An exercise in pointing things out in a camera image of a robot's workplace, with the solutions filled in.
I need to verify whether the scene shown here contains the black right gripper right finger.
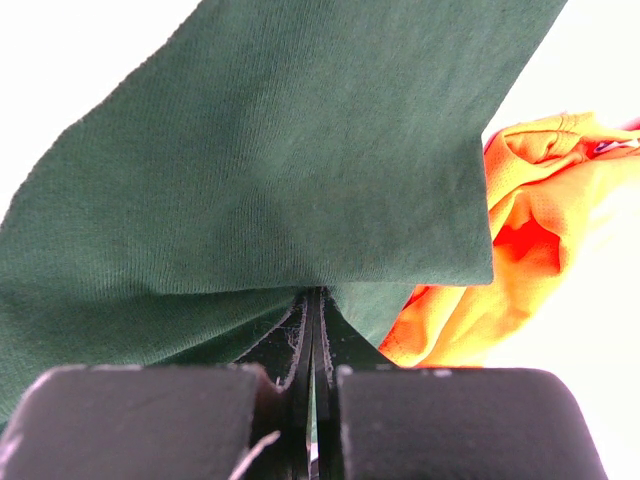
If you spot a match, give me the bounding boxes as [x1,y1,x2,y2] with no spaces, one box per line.
[312,292,606,480]

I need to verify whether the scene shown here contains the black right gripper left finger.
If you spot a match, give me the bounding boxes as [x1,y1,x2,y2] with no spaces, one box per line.
[1,296,311,480]

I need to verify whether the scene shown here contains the cream and green t-shirt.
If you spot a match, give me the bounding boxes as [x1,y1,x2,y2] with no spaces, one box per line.
[1,1,563,419]

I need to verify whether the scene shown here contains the orange t-shirt on table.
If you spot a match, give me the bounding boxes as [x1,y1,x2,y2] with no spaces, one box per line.
[379,113,639,367]

